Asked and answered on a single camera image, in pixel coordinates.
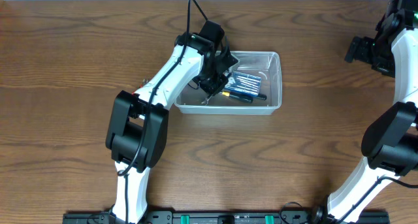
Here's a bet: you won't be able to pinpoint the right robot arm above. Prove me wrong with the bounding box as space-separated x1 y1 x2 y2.
309 0 417 223

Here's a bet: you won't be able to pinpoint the small claw hammer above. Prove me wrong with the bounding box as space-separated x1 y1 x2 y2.
255 93 267 101

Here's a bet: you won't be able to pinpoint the precision screwdriver set case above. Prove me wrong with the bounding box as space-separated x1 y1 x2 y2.
225 71 262 96

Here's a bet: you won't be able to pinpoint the orange handled pliers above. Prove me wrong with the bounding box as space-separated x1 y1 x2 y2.
132 78 150 95

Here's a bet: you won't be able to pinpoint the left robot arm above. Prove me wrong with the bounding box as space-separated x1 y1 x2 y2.
105 20 238 223

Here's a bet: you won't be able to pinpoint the clear plastic container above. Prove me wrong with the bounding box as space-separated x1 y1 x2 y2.
174 51 282 115

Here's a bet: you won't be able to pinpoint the silver black wrench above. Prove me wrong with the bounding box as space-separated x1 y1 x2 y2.
201 95 212 105

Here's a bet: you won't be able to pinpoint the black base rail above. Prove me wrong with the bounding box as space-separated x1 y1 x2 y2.
62 210 391 224

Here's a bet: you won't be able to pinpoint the black yellow screwdriver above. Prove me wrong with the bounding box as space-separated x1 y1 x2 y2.
221 91 253 103

